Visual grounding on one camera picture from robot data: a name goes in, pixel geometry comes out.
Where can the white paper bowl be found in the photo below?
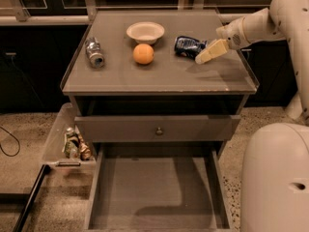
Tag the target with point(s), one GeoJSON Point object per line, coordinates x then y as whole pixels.
{"type": "Point", "coordinates": [145, 32]}

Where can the brass drawer knob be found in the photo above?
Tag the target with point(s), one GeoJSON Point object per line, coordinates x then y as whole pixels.
{"type": "Point", "coordinates": [159, 131]}

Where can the grey top drawer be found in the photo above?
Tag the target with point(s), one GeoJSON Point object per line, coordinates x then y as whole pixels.
{"type": "Point", "coordinates": [112, 120]}

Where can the green crumpled snack bag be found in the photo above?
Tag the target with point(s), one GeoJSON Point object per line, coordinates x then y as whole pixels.
{"type": "Point", "coordinates": [71, 146]}

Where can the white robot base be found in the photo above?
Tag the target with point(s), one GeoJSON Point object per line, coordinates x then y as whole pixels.
{"type": "Point", "coordinates": [275, 180]}

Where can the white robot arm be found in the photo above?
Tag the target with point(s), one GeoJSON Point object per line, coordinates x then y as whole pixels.
{"type": "Point", "coordinates": [284, 19]}

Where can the crushed silver can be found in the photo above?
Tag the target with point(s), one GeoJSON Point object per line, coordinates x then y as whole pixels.
{"type": "Point", "coordinates": [94, 53]}

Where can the orange fruit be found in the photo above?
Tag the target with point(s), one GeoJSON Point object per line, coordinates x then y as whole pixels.
{"type": "Point", "coordinates": [143, 54]}

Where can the crushed blue pepsi can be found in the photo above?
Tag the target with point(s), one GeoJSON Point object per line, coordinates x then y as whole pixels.
{"type": "Point", "coordinates": [188, 47]}

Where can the open grey middle drawer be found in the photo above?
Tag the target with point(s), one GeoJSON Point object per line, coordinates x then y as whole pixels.
{"type": "Point", "coordinates": [157, 189]}

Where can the clear plastic bin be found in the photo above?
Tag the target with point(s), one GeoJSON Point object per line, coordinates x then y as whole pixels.
{"type": "Point", "coordinates": [53, 155]}

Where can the brown crumpled snack bag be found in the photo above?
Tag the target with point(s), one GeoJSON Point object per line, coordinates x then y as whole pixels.
{"type": "Point", "coordinates": [84, 149]}

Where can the grey drawer cabinet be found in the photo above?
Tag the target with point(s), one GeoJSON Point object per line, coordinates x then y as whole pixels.
{"type": "Point", "coordinates": [227, 79]}

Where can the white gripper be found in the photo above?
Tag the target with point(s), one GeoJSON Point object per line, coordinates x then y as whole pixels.
{"type": "Point", "coordinates": [232, 33]}

